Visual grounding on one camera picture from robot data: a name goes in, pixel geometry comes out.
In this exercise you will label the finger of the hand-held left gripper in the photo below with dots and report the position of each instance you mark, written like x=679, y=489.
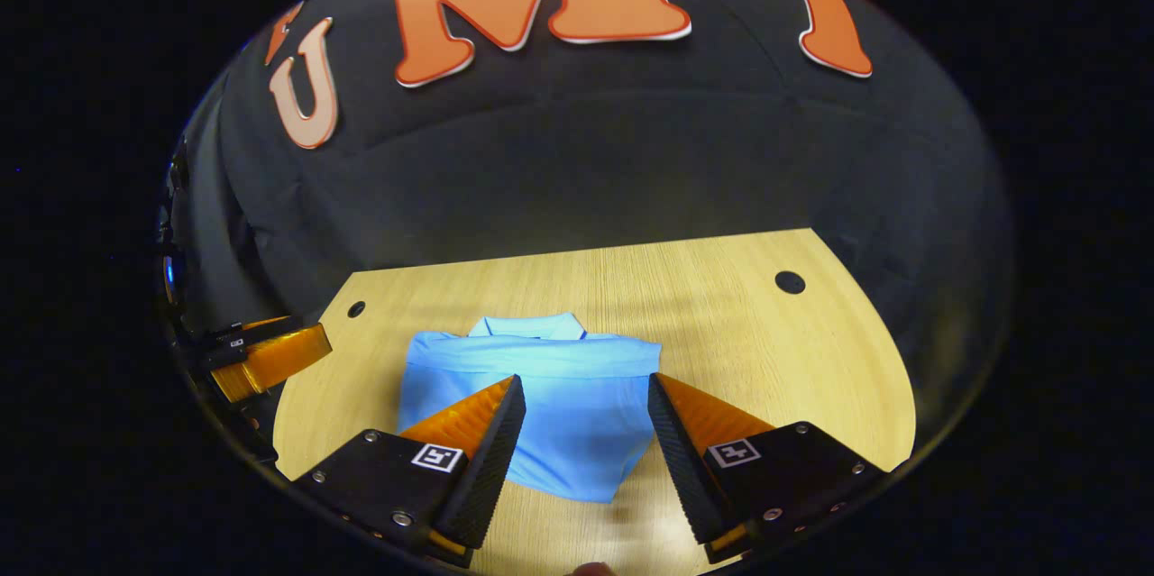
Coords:
x=279, y=355
x=270, y=324

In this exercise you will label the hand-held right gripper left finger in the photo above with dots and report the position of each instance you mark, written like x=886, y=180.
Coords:
x=496, y=459

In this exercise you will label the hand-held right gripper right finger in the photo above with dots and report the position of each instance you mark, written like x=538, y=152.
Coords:
x=681, y=459

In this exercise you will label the light blue T-shirt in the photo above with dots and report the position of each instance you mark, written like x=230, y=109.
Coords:
x=586, y=414

